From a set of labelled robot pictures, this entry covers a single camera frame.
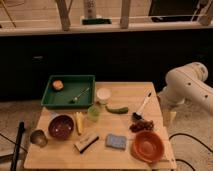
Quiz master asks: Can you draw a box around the blue sponge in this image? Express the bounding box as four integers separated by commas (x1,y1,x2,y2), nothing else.
106,134,127,150

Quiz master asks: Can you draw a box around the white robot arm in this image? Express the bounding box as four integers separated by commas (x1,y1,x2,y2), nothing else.
160,62,213,116

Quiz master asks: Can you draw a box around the purple bowl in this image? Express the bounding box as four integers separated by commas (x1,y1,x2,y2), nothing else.
48,115,74,140

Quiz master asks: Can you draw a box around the orange bowl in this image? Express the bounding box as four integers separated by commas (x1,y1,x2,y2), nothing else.
131,131,164,163

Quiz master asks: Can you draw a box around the white cup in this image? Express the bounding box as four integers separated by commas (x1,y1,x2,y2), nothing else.
96,88,111,105

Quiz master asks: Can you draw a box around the metal spoon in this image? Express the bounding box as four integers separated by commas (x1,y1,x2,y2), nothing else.
70,87,90,103

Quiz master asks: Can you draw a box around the green translucent cup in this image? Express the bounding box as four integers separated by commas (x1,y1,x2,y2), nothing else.
88,106,100,122

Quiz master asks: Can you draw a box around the green cucumber toy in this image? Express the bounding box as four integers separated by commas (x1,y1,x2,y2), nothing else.
105,106,129,114

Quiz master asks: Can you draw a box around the green plastic tray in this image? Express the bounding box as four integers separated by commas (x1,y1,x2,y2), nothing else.
41,75,95,109

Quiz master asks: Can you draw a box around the orange fruit toy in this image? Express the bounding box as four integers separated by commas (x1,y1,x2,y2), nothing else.
52,80,63,91

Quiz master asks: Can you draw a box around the whiteboard eraser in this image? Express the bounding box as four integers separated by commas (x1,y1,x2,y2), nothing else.
74,132,99,153

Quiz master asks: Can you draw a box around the green block on shelf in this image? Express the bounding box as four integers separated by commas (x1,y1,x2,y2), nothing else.
82,18,111,25

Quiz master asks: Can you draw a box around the small metal cup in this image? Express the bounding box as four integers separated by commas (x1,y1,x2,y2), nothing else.
30,130,48,147

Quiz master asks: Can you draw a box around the black pole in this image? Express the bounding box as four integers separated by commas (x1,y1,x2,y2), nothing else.
10,122,25,171

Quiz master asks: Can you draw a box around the white handled black brush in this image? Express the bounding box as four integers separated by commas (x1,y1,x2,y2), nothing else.
132,93,152,120

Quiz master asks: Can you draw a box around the black cable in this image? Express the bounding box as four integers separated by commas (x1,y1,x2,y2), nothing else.
168,132,213,171

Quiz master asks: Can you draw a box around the wooden shelf rail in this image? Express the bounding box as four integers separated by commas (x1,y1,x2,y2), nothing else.
0,21,213,36

